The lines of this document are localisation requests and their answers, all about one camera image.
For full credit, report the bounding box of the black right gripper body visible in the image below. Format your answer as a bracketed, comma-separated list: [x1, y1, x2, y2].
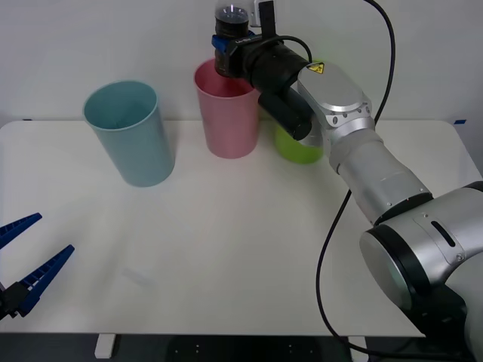
[225, 35, 261, 78]

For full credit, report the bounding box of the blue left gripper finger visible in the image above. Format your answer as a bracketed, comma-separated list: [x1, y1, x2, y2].
[0, 213, 43, 247]
[9, 244, 75, 318]

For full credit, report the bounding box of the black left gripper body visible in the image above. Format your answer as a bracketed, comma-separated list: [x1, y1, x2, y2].
[0, 283, 17, 321]

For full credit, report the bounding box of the dark drink bottle black cap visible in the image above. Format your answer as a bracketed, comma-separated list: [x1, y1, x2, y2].
[213, 0, 251, 79]

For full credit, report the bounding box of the pink plastic bin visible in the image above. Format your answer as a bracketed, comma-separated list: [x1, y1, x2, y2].
[193, 57, 260, 159]

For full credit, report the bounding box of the white table leg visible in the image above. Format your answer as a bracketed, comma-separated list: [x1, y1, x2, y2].
[94, 333, 116, 359]

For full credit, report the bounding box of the green plastic bin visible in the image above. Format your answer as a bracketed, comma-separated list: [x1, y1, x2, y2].
[274, 122, 324, 165]

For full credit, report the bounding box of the pale blue plastic bin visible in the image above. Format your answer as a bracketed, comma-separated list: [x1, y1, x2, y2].
[82, 79, 177, 188]

